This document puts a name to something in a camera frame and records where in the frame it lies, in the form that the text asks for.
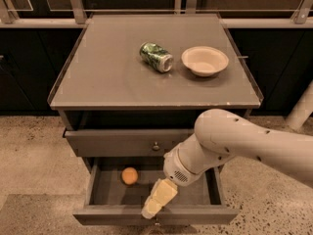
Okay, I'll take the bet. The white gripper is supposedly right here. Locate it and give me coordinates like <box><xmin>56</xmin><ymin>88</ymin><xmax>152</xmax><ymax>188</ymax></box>
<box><xmin>141</xmin><ymin>145</ymin><xmax>203</xmax><ymax>219</ymax></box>

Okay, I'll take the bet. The orange fruit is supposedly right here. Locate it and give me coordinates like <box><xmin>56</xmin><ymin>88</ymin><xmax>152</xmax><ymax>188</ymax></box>
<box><xmin>121</xmin><ymin>167</ymin><xmax>138</xmax><ymax>185</ymax></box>

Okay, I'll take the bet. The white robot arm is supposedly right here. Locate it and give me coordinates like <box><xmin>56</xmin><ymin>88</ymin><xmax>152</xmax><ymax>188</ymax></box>
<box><xmin>142</xmin><ymin>109</ymin><xmax>313</xmax><ymax>219</ymax></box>

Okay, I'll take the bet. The grey open middle drawer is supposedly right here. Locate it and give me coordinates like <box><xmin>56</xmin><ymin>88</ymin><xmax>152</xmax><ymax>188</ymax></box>
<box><xmin>73</xmin><ymin>157</ymin><xmax>239</xmax><ymax>225</ymax></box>

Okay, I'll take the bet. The round metal drawer knob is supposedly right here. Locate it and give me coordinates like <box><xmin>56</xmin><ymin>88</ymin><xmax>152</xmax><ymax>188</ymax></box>
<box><xmin>152</xmin><ymin>142</ymin><xmax>160</xmax><ymax>151</ymax></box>

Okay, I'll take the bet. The grey top drawer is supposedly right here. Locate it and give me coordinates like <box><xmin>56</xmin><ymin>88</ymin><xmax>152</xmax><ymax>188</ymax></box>
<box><xmin>65</xmin><ymin>128</ymin><xmax>193</xmax><ymax>158</ymax></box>

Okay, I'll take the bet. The grey drawer cabinet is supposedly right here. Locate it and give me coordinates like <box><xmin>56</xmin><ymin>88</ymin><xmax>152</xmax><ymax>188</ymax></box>
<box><xmin>47</xmin><ymin>13</ymin><xmax>264</xmax><ymax>173</ymax></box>

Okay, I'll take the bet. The green crushed soda can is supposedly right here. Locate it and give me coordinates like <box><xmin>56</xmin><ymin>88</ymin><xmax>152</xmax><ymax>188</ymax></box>
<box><xmin>139</xmin><ymin>42</ymin><xmax>174</xmax><ymax>73</ymax></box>

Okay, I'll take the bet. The white paper bowl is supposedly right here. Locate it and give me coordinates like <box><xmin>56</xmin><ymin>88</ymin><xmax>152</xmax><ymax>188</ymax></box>
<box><xmin>181</xmin><ymin>46</ymin><xmax>229</xmax><ymax>77</ymax></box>

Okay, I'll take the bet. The metal railing frame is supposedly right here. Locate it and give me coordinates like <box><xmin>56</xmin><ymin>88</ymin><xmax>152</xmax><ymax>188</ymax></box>
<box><xmin>0</xmin><ymin>0</ymin><xmax>313</xmax><ymax>28</ymax></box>

